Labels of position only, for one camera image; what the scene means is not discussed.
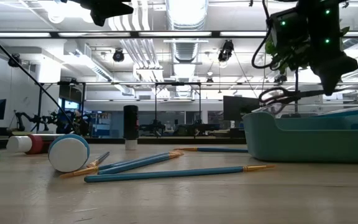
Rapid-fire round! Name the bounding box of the large black monitor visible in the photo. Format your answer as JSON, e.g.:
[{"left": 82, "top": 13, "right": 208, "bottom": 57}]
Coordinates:
[{"left": 223, "top": 95, "right": 260, "bottom": 123}]

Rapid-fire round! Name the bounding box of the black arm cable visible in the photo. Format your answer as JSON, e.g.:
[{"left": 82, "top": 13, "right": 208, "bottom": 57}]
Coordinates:
[
  {"left": 251, "top": 0, "right": 276, "bottom": 70},
  {"left": 0, "top": 21, "right": 78, "bottom": 132}
]

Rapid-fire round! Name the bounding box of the silver ventilation duct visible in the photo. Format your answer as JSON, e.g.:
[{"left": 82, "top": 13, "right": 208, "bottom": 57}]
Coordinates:
[{"left": 165, "top": 0, "right": 209, "bottom": 98}]

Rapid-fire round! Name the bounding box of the teal plastic bin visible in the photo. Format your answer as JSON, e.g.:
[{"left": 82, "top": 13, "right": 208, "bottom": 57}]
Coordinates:
[{"left": 242, "top": 109, "right": 358, "bottom": 165}]

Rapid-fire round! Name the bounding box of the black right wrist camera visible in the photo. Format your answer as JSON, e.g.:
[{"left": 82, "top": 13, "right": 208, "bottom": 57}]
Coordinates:
[{"left": 270, "top": 7, "right": 310, "bottom": 47}]

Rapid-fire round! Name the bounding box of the black paint bottle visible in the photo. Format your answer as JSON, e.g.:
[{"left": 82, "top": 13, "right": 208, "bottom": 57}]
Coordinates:
[{"left": 123, "top": 105, "right": 140, "bottom": 151}]

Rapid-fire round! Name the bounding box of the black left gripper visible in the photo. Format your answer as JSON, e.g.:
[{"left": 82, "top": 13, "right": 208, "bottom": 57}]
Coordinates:
[{"left": 79, "top": 0, "right": 134, "bottom": 27}]

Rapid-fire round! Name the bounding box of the green artificial plant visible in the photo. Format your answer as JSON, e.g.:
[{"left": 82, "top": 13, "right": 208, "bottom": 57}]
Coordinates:
[{"left": 264, "top": 26, "right": 351, "bottom": 113}]

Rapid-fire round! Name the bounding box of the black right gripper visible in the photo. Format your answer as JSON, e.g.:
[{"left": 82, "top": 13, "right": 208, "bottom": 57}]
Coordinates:
[{"left": 309, "top": 46, "right": 358, "bottom": 96}]

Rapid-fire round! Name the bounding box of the black hanging camera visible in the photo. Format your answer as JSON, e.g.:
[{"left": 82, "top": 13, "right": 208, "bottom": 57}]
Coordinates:
[
  {"left": 7, "top": 53, "right": 22, "bottom": 68},
  {"left": 112, "top": 48, "right": 126, "bottom": 63},
  {"left": 218, "top": 39, "right": 235, "bottom": 62}
]

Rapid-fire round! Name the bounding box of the black background table frame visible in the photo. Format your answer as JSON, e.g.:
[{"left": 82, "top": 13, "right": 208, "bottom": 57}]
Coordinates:
[{"left": 35, "top": 81, "right": 86, "bottom": 135}]

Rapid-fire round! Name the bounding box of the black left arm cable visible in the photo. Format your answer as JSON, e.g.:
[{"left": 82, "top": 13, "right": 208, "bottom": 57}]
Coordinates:
[{"left": 0, "top": 21, "right": 78, "bottom": 132}]

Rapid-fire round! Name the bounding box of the blue paint bottle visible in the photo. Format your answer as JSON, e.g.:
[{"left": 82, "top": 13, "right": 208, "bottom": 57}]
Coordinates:
[{"left": 47, "top": 133, "right": 91, "bottom": 173}]

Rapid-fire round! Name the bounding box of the blue flat tray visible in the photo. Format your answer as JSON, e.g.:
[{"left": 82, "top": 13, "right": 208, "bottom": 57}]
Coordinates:
[{"left": 314, "top": 107, "right": 358, "bottom": 130}]

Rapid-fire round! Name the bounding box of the red paint bottle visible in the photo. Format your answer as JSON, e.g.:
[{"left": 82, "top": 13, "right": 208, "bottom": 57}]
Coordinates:
[{"left": 6, "top": 133, "right": 65, "bottom": 156}]

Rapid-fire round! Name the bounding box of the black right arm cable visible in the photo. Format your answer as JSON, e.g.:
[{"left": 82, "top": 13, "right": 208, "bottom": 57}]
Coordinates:
[{"left": 251, "top": 0, "right": 276, "bottom": 70}]

